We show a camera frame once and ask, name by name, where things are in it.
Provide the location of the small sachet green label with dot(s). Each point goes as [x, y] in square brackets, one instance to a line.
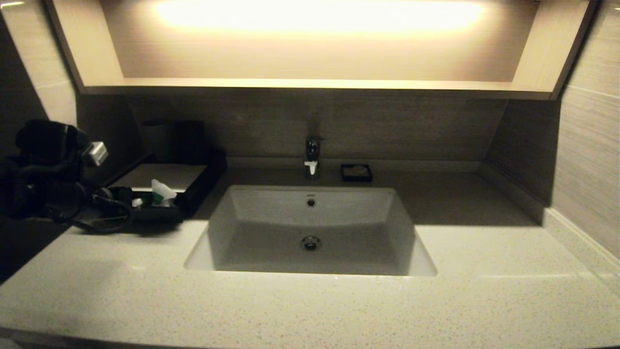
[162, 192]

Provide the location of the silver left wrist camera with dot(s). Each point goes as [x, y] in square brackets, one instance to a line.
[96, 153]

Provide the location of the white ceramic sink basin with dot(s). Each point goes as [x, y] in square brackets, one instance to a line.
[348, 228]

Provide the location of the black soap dish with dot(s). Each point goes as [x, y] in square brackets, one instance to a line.
[343, 178]

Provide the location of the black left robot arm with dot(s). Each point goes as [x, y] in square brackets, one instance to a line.
[38, 165]

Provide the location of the wooden wall niche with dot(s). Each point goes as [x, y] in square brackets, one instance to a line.
[315, 85]

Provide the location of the black plastic cup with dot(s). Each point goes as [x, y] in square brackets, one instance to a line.
[191, 140]

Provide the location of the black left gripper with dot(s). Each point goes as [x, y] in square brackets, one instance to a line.
[80, 201]

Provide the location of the chrome faucet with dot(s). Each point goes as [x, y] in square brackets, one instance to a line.
[313, 154]

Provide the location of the warm niche light strip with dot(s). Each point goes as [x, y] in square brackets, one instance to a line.
[319, 17]

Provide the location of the grey cup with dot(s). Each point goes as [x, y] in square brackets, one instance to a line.
[160, 140]

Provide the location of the black amenity tray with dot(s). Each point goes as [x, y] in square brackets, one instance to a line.
[216, 169]

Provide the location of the chrome sink drain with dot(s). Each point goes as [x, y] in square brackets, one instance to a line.
[311, 243]

